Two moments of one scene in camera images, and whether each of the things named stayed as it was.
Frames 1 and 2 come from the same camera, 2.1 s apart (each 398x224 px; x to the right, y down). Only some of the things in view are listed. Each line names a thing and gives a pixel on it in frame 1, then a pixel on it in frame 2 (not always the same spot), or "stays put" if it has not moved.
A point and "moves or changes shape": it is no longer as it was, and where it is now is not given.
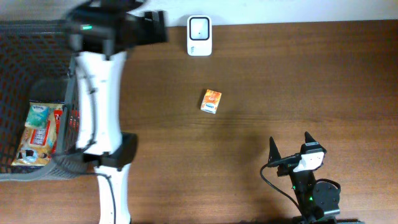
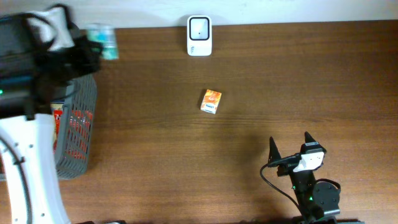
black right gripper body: [288, 160] stays put
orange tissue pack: [211, 101] stays put
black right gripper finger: [308, 138] stays put
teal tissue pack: [38, 116] moves or changes shape
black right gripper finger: [274, 154] stays put
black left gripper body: [158, 27] -> [84, 54]
